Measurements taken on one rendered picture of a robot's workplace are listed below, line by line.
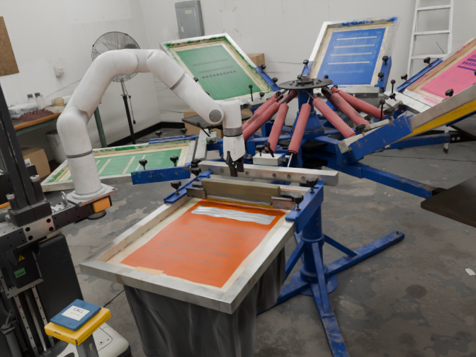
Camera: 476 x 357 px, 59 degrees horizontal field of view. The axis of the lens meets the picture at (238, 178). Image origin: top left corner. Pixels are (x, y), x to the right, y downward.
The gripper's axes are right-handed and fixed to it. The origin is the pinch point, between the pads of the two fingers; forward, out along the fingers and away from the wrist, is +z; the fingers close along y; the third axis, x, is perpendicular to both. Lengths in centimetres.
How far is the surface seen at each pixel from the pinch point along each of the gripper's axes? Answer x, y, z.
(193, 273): 8, 48, 17
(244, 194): 2.6, 0.8, 10.2
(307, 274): -1, -77, 100
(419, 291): 63, -98, 111
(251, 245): 18.7, 26.7, 16.4
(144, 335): -17, 51, 48
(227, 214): -1.2, 9.5, 15.6
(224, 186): -6.2, 0.9, 7.7
